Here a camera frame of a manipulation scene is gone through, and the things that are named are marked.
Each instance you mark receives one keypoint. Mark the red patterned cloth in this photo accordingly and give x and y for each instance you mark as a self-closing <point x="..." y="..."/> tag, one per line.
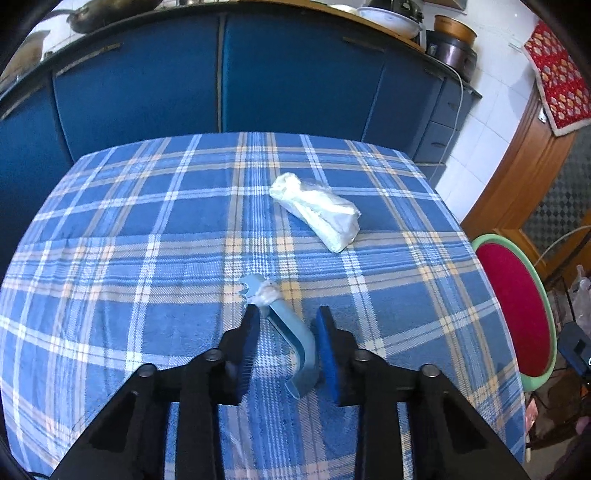
<point x="558" y="78"/>

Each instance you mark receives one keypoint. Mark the dark grey rice cooker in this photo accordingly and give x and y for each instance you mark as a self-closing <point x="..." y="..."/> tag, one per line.
<point x="455" y="57"/>

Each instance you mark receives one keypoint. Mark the blue drawer unit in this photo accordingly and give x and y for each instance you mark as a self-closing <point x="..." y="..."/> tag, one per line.
<point x="443" y="120"/>

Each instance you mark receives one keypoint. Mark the clear plastic bag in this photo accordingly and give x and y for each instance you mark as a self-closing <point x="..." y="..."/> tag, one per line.
<point x="581" y="290"/>

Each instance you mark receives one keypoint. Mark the brown pot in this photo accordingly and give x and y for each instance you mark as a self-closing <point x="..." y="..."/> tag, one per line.
<point x="455" y="27"/>

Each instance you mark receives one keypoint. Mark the white plastic bag bundle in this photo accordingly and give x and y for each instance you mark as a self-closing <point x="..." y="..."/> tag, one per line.
<point x="318" y="212"/>

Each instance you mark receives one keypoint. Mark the white basin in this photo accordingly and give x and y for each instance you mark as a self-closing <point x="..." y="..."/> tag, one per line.
<point x="388" y="21"/>

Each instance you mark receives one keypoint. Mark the light blue plastic scoop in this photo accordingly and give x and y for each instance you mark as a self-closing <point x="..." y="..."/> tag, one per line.
<point x="300" y="355"/>

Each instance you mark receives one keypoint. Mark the wooden door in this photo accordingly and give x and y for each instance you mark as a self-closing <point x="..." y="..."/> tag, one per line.
<point x="508" y="184"/>

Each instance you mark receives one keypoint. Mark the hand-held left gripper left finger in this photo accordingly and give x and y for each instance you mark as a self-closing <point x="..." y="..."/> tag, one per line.
<point x="247" y="350"/>

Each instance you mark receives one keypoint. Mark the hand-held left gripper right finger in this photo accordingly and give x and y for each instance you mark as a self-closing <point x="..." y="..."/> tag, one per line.
<point x="328" y="360"/>

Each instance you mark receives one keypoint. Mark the dark wok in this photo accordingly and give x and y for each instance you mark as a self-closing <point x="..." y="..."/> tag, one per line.
<point x="106" y="16"/>

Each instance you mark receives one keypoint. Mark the blue kitchen cabinet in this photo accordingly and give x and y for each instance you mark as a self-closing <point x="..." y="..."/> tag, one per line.
<point x="138" y="92"/>

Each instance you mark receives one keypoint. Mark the blue plaid tablecloth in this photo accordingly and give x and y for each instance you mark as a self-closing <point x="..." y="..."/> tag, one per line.
<point x="138" y="230"/>

